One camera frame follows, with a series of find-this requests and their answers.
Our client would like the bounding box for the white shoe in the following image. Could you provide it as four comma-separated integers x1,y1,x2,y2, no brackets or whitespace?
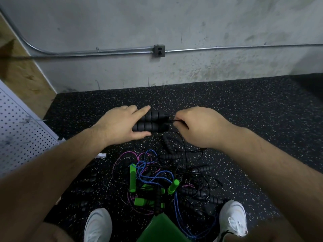
214,199,248,242
83,207,113,242

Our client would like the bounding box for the white right shoe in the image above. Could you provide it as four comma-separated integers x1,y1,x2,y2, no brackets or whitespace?
214,199,248,242

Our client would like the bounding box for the black foam-handled jump rope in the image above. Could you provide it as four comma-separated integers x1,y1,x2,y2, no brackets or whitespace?
132,110,176,133

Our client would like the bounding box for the person's right hand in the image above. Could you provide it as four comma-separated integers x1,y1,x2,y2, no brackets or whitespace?
173,107,238,150

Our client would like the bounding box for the person's right forearm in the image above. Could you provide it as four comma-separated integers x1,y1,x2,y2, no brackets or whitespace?
227,126,323,242

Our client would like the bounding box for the person's left hand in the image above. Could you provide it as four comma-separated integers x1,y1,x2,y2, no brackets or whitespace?
93,105,152,148

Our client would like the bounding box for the person's left forearm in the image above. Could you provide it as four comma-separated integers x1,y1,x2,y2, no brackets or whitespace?
0,127,108,242

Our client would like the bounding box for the white pegboard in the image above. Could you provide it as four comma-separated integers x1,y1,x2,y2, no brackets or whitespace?
0,80,61,177

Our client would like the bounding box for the metal conduit pipe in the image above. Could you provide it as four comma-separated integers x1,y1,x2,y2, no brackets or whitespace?
0,12,323,57

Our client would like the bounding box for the white left shoe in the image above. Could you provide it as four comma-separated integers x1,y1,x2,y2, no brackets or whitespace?
83,207,113,242

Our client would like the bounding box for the grey electrical junction box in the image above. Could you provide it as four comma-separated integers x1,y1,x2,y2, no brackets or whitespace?
153,44,166,57

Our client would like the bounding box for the pile of jump ropes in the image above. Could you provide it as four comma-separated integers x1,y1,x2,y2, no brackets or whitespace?
103,136,228,235

